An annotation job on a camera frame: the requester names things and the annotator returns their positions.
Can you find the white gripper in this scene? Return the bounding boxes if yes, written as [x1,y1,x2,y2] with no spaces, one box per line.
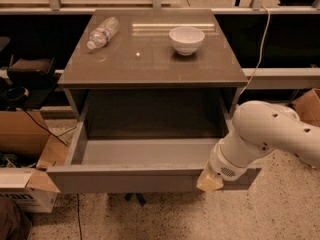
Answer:
[197,141,247,192]

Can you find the grey top drawer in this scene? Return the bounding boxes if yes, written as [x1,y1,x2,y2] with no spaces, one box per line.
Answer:
[47,98,231,194]

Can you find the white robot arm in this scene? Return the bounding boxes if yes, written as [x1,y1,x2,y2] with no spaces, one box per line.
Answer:
[197,101,320,192]

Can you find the grey cabinet with glossy top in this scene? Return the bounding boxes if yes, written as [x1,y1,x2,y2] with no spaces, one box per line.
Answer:
[57,8,250,122]

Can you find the cardboard box right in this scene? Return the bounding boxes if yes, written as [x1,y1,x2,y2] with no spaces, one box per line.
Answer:
[293,88,320,127]

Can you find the white ceramic bowl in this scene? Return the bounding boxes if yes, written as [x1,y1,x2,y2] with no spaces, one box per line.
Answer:
[169,26,205,56]

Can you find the white printed cardboard box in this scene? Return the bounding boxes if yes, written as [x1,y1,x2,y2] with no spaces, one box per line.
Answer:
[0,168,59,213]

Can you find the clear plastic water bottle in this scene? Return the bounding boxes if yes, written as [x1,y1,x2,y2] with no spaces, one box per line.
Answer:
[87,17,120,50]

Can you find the open cardboard box left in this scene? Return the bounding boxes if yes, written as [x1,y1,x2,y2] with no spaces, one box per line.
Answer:
[0,111,68,170]

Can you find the dark brown bag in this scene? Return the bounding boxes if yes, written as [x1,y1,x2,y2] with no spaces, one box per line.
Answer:
[0,197,32,240]

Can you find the black cable on floor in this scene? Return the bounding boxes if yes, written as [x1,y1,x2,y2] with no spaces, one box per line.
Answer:
[21,108,78,147]

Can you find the white hanging cable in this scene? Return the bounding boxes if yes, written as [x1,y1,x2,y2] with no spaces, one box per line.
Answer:
[239,5,272,96]

